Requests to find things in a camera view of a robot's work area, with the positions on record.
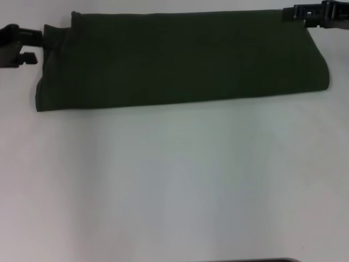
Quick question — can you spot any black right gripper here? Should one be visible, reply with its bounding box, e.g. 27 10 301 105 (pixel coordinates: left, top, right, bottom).
282 0 349 29

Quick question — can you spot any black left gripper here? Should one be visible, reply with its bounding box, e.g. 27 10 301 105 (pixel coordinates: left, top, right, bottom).
0 23 44 69

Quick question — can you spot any dark green FREE t-shirt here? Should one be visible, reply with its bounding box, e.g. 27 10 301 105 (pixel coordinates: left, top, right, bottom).
35 9 332 112

